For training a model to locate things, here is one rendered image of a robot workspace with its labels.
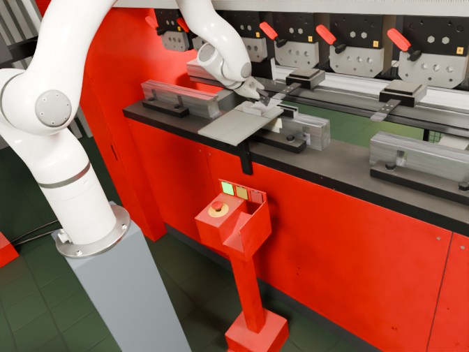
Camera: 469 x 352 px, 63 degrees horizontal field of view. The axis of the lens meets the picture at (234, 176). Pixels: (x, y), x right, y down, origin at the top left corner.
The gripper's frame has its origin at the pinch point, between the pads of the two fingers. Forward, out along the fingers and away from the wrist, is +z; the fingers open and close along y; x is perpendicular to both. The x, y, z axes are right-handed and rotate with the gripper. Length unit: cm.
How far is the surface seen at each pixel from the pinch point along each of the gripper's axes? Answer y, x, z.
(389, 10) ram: -46, -20, -24
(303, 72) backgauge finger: -1.2, -20.2, 17.0
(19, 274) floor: 139, 133, 23
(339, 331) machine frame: -37, 71, 69
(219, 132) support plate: 1.6, 18.0, -10.5
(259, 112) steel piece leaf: -4.0, 5.2, -1.7
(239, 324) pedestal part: -3, 87, 47
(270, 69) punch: -3.8, -9.3, -5.7
